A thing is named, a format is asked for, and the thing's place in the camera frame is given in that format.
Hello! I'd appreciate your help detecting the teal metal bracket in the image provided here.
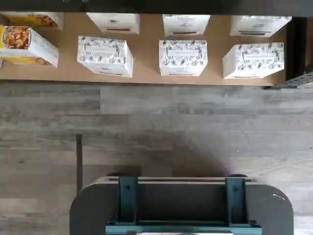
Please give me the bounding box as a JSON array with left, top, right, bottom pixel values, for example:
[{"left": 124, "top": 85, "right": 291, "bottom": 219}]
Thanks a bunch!
[
  {"left": 224, "top": 177, "right": 248, "bottom": 226},
  {"left": 117, "top": 176, "right": 141, "bottom": 226}
]

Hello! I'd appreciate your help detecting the teal cross bar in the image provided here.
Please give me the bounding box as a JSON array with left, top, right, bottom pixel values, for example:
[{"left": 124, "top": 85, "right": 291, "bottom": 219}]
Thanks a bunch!
[{"left": 105, "top": 219, "right": 263, "bottom": 235}]

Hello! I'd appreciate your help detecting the white floral print box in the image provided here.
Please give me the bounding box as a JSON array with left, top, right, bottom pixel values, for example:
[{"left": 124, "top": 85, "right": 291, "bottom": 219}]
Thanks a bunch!
[
  {"left": 162, "top": 14, "right": 211, "bottom": 37},
  {"left": 158, "top": 39, "right": 208, "bottom": 77},
  {"left": 77, "top": 35, "right": 134, "bottom": 79},
  {"left": 229, "top": 15, "right": 293, "bottom": 38},
  {"left": 222, "top": 42, "right": 285, "bottom": 80},
  {"left": 86, "top": 12, "right": 141, "bottom": 36}
]

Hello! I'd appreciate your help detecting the brown shelf board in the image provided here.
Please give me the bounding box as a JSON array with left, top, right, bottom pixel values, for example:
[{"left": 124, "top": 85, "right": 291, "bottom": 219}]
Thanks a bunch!
[{"left": 0, "top": 12, "right": 289, "bottom": 87}]

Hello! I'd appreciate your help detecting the black shelf post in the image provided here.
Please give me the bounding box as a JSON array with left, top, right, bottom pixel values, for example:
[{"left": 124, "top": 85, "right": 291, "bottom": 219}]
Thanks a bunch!
[{"left": 285, "top": 17, "right": 313, "bottom": 82}]

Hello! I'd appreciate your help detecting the nut snack box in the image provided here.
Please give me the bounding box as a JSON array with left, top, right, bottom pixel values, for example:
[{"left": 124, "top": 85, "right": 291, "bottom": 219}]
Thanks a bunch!
[
  {"left": 0, "top": 12, "right": 65, "bottom": 31},
  {"left": 0, "top": 25, "right": 60, "bottom": 69}
]

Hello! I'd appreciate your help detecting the dark thin pole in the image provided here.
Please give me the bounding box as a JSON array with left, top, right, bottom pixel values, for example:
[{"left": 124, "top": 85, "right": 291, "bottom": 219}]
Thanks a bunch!
[{"left": 76, "top": 134, "right": 83, "bottom": 194}]

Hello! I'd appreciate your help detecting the gray cart body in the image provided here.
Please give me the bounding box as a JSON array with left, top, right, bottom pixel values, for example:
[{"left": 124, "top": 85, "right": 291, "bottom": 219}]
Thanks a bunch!
[{"left": 69, "top": 175, "right": 294, "bottom": 235}]

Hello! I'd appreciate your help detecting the dark shelf beam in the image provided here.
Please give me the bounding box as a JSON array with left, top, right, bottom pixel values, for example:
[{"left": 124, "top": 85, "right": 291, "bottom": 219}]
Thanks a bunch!
[{"left": 0, "top": 0, "right": 313, "bottom": 18}]

